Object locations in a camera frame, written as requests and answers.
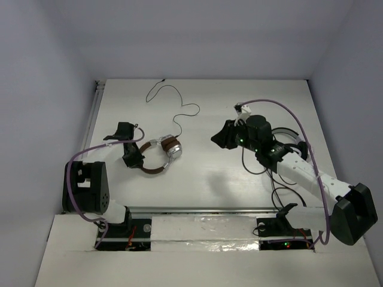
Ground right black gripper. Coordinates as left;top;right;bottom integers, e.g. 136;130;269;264
211;119;260;153

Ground brown silver headphones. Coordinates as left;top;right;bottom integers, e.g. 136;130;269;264
139;135;183;175

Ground thin black headphone cable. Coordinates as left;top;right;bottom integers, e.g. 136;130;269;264
145;78;200;138

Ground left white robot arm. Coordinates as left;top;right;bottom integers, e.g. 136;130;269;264
62;122;145;230

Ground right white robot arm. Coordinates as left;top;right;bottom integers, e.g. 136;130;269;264
211;115;378;246

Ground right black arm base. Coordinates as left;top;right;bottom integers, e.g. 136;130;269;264
252;203;313;251

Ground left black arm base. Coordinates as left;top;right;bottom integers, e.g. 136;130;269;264
95;207;152;251

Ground white black headphones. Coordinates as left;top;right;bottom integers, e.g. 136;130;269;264
272;127;309;160

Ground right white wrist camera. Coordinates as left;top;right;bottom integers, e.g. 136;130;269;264
234;103;252;126

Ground aluminium rail at table front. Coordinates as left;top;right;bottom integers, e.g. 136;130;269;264
128;205;300;215

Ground aluminium rail at table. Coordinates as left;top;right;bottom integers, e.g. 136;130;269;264
65;80;105;207
128;205;300;215

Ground black cable of white headphones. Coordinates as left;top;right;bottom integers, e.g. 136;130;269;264
241;146;309;215

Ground aluminium rail at table left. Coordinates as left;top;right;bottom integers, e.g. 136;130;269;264
65;80;105;207

